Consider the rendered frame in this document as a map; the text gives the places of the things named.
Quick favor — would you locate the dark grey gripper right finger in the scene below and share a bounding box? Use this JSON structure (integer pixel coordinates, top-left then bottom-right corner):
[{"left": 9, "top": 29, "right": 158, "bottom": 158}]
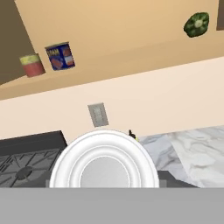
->
[{"left": 157, "top": 170, "right": 200, "bottom": 188}]

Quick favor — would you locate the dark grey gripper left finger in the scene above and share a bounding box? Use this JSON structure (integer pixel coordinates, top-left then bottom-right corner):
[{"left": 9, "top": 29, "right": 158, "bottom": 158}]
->
[{"left": 28, "top": 171, "right": 55, "bottom": 188}]

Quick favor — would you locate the brown cabinet door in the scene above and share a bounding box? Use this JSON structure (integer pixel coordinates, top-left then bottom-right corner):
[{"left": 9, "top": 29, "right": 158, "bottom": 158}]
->
[
  {"left": 216, "top": 0, "right": 224, "bottom": 32},
  {"left": 0, "top": 0, "right": 37, "bottom": 86}
]

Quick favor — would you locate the black hob with grey grates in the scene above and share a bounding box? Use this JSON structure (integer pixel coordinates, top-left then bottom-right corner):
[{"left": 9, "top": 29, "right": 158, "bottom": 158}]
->
[{"left": 0, "top": 129, "right": 69, "bottom": 188}]

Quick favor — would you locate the small black and yellow object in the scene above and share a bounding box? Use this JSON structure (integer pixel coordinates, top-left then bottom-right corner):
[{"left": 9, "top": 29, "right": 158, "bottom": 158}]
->
[{"left": 128, "top": 129, "right": 140, "bottom": 143}]

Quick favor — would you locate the white round plate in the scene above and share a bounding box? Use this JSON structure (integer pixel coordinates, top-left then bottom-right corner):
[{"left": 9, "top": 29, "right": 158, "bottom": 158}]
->
[{"left": 49, "top": 129, "right": 160, "bottom": 188}]

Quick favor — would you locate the red can with yellow top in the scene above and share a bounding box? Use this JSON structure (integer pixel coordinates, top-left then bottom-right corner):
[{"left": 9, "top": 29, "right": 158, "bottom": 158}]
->
[{"left": 18, "top": 53, "right": 46, "bottom": 78}]

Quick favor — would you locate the blue printed can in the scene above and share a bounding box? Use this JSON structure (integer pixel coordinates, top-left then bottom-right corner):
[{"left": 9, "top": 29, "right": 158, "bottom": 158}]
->
[{"left": 45, "top": 41, "right": 76, "bottom": 72}]

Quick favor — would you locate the grey wall socket plate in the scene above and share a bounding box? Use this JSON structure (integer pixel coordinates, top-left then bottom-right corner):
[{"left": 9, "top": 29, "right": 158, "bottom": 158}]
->
[{"left": 87, "top": 101, "right": 109, "bottom": 129}]

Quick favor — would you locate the tan open wall cabinet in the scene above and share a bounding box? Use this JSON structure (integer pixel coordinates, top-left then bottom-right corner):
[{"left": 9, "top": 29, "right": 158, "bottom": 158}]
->
[{"left": 0, "top": 0, "right": 224, "bottom": 102}]

